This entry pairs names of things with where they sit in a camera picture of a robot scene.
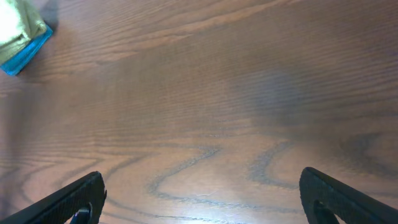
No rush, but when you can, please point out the folded blue cloth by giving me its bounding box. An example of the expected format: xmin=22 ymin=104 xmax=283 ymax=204
xmin=1 ymin=24 xmax=53 ymax=77

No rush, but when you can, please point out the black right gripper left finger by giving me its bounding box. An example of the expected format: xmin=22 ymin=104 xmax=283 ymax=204
xmin=1 ymin=171 xmax=107 ymax=224

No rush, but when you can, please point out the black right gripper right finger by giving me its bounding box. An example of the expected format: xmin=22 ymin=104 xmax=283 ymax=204
xmin=299 ymin=167 xmax=397 ymax=224

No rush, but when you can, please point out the folded green cloth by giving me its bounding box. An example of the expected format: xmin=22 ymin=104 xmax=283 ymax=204
xmin=1 ymin=0 xmax=47 ymax=65

